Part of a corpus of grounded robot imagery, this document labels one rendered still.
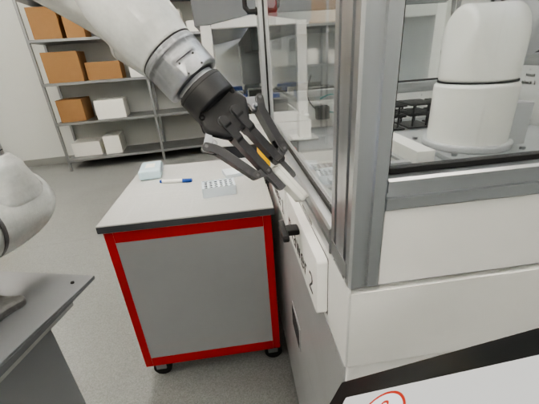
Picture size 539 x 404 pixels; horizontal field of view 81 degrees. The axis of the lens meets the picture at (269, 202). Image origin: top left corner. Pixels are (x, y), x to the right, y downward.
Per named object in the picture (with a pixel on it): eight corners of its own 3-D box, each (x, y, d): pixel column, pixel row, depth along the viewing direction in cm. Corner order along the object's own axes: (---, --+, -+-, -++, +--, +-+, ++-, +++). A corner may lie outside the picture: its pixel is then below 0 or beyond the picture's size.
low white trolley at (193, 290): (147, 384, 134) (95, 227, 102) (171, 288, 190) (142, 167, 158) (284, 364, 139) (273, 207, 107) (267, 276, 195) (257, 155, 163)
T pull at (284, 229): (283, 244, 60) (283, 237, 59) (277, 225, 67) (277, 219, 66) (302, 241, 60) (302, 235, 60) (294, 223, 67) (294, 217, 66)
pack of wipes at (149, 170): (162, 178, 141) (160, 168, 139) (139, 181, 139) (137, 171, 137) (164, 168, 154) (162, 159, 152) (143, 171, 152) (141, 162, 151)
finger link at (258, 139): (224, 116, 50) (230, 111, 51) (273, 167, 52) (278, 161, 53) (228, 108, 47) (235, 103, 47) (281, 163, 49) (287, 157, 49)
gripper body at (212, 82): (176, 93, 43) (224, 144, 44) (220, 55, 45) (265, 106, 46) (175, 111, 50) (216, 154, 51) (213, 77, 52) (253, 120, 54)
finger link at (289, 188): (276, 166, 49) (273, 169, 49) (305, 198, 50) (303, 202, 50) (270, 168, 52) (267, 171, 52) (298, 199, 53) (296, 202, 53)
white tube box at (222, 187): (203, 198, 117) (201, 189, 116) (202, 190, 125) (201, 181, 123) (237, 193, 119) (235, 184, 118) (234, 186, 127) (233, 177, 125)
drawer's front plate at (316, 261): (317, 315, 54) (317, 261, 49) (287, 231, 80) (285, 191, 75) (326, 313, 54) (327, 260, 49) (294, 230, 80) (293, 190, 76)
